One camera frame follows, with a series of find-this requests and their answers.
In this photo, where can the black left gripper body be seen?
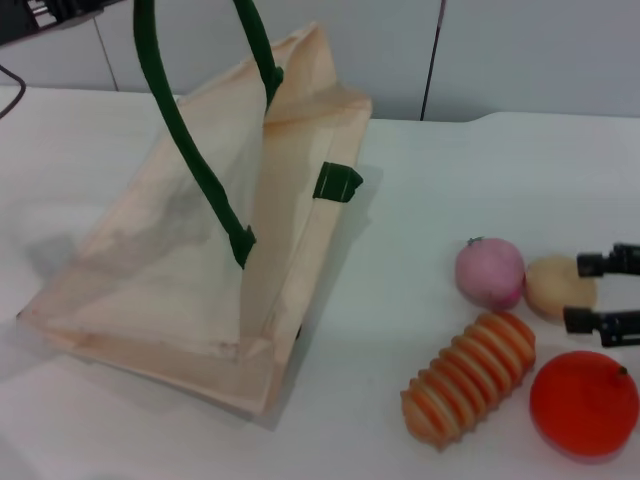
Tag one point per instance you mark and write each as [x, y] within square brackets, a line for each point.
[30, 22]

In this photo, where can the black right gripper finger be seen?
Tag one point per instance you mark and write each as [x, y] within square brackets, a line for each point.
[620, 260]
[615, 327]

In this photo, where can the orange toy fruit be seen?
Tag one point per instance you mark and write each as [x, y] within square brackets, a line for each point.
[580, 407]

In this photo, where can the beige toy bun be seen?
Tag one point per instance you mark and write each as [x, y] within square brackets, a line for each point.
[550, 287]

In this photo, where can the pink toy peach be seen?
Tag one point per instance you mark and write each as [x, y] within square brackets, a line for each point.
[487, 270]

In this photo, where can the orange striped ribbed toy bread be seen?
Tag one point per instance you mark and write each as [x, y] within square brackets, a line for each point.
[465, 380]

